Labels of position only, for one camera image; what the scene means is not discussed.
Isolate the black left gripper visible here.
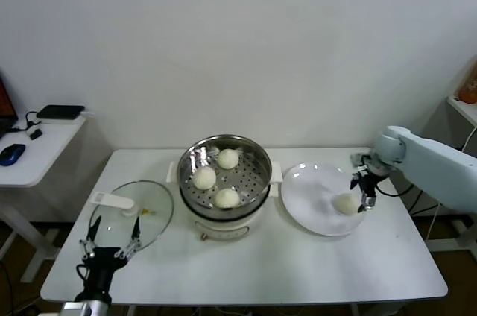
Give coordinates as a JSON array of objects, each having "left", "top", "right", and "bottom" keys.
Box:
[{"left": 76, "top": 215, "right": 142, "bottom": 299}]

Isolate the stainless steel steamer basket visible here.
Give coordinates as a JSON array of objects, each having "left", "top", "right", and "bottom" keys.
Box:
[{"left": 177, "top": 134, "right": 273, "bottom": 220}]

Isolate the white steamed baozi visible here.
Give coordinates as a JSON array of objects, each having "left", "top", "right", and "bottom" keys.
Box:
[
  {"left": 217, "top": 148, "right": 240, "bottom": 170},
  {"left": 215, "top": 188, "right": 241, "bottom": 209},
  {"left": 332, "top": 193, "right": 361, "bottom": 216},
  {"left": 192, "top": 166, "right": 217, "bottom": 190}
]

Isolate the black flat device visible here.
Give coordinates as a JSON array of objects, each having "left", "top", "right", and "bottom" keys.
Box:
[{"left": 37, "top": 104, "right": 86, "bottom": 121}]

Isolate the black laptop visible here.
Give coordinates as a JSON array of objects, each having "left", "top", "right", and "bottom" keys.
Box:
[{"left": 0, "top": 69, "right": 19, "bottom": 139}]

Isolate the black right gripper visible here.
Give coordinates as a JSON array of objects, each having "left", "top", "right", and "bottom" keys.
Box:
[{"left": 349, "top": 165, "right": 385, "bottom": 213}]

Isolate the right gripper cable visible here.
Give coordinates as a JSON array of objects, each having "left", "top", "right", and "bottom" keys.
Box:
[{"left": 376, "top": 183, "right": 414, "bottom": 198}]

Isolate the blue computer mouse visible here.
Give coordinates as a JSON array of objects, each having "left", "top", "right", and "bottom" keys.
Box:
[{"left": 0, "top": 143, "right": 27, "bottom": 167}]

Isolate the white round plate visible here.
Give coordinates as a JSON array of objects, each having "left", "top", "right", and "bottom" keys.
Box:
[{"left": 281, "top": 161, "right": 367, "bottom": 237}]

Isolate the white side table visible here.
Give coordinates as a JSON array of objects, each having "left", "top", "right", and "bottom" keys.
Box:
[{"left": 0, "top": 118, "right": 89, "bottom": 283}]

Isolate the black power cable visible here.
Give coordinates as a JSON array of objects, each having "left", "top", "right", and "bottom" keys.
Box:
[{"left": 409, "top": 181, "right": 428, "bottom": 217}]

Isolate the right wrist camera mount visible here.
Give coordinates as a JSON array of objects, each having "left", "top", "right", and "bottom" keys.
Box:
[{"left": 349, "top": 151, "right": 370, "bottom": 168}]

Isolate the glass lid with white handle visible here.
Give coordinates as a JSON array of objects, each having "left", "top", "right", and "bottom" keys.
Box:
[{"left": 89, "top": 180, "right": 175, "bottom": 252}]

